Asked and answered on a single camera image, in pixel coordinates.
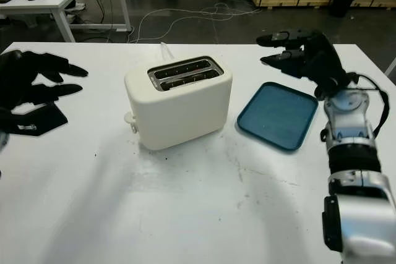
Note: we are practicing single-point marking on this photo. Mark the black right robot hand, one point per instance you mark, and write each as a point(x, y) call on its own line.
point(321, 60)

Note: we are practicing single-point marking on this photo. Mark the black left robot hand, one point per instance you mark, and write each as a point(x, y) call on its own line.
point(24, 75)

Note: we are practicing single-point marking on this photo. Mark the cream toaster lever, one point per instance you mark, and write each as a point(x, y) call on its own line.
point(128, 117)

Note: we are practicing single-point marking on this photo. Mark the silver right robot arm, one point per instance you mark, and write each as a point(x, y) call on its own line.
point(352, 140)

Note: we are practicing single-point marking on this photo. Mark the blue plastic tray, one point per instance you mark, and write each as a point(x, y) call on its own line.
point(275, 115)

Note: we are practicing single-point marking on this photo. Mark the cream white two-slot toaster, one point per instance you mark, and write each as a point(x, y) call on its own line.
point(182, 112)

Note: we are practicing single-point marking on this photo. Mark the black waste bin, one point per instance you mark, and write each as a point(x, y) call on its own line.
point(340, 5)

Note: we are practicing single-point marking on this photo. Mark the white office desk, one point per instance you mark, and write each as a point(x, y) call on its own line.
point(62, 1)

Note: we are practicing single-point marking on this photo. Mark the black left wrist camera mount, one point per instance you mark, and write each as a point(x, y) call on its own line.
point(40, 121)

